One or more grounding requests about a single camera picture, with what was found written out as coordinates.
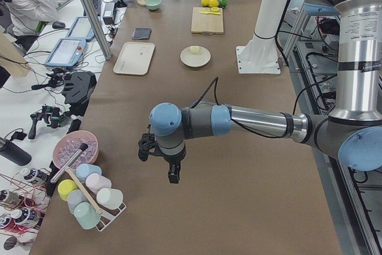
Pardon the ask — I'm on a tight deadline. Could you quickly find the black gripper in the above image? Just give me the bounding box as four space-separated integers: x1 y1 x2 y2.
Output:
163 148 186 184

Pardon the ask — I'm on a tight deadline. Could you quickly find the round beige plate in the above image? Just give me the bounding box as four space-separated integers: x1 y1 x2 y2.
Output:
180 46 211 67

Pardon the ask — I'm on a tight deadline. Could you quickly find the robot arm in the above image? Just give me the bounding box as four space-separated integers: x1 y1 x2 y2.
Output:
138 0 381 183

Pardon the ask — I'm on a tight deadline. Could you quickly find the beige rabbit tray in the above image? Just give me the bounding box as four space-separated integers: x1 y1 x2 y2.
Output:
113 42 155 76

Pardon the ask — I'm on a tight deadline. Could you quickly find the white cup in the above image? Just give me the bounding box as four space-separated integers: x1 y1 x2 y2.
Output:
96 188 123 210

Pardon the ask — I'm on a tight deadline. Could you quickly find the white cup rack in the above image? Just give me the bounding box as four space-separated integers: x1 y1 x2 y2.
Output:
95 202 127 232

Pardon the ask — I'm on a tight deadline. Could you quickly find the pink cup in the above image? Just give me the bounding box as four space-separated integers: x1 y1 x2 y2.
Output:
85 173 112 194

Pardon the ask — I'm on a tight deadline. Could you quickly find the blue cup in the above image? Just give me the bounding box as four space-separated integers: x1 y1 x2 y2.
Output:
76 164 102 183

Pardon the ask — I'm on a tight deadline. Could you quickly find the metal muddler black tip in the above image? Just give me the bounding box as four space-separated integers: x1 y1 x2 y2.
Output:
50 143 88 184

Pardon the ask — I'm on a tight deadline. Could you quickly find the mint green cup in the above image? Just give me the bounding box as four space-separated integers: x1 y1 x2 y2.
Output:
73 202 101 230

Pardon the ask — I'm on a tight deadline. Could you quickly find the grey cup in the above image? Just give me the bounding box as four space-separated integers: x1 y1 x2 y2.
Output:
67 189 88 214

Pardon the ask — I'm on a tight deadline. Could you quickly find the yellow cup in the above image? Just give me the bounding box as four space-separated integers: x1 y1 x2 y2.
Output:
57 179 78 201

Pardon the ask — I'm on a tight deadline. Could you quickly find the pink bowl with ice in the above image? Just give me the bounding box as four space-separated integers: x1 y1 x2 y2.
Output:
53 130 98 169

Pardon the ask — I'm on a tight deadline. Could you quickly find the black plastic cover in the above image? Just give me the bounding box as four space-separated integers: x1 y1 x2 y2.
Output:
61 71 97 116

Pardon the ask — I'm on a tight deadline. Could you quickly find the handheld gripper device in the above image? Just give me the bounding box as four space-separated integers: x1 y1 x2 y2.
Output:
27 105 72 139

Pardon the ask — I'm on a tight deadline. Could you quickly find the grey folded cloth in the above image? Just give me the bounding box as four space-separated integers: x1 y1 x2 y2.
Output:
131 27 152 40

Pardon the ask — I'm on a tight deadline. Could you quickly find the wooden cutting board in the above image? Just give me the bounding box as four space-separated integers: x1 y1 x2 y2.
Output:
191 7 224 35

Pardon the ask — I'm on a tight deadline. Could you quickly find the near teach pendant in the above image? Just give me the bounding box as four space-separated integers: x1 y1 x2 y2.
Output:
45 37 87 67

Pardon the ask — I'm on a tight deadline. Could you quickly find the teach pendant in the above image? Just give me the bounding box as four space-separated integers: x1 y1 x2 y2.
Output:
45 37 87 67
66 17 94 42

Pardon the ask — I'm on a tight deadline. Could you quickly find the yellow plastic knife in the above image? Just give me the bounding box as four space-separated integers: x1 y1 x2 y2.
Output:
198 11 221 15

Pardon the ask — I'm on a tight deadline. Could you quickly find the black water bottle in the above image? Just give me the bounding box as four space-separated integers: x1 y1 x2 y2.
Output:
1 137 32 166

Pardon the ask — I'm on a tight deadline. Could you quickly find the far teach pendant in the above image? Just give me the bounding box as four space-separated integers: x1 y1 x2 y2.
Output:
66 17 94 42

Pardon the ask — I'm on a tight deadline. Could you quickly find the mint green bowl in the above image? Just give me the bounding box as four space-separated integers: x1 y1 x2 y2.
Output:
145 0 162 11

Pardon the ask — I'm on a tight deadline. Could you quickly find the whole lemon right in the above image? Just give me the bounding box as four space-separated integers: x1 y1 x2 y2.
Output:
208 0 220 8

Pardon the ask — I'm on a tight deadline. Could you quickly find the whole lemon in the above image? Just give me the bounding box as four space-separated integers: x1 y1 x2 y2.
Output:
201 0 210 7
208 0 220 8

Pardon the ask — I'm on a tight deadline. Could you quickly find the whole lemon left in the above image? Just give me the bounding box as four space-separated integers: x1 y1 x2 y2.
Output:
201 0 210 7

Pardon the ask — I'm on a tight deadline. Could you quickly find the green lime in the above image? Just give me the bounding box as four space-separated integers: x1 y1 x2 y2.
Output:
219 0 227 8

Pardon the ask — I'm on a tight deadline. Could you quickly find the black keyboard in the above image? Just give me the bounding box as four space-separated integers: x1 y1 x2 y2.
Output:
91 0 102 16

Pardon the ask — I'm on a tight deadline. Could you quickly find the seated person white shirt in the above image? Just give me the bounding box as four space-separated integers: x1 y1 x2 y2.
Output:
7 0 68 51

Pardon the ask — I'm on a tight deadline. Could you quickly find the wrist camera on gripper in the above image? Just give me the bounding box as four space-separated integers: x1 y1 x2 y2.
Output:
138 133 161 162

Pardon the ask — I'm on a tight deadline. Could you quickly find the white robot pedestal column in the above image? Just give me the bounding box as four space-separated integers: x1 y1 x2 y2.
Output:
236 0 287 74

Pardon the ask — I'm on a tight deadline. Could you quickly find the aluminium frame post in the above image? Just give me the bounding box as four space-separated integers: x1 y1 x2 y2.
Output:
80 0 112 60

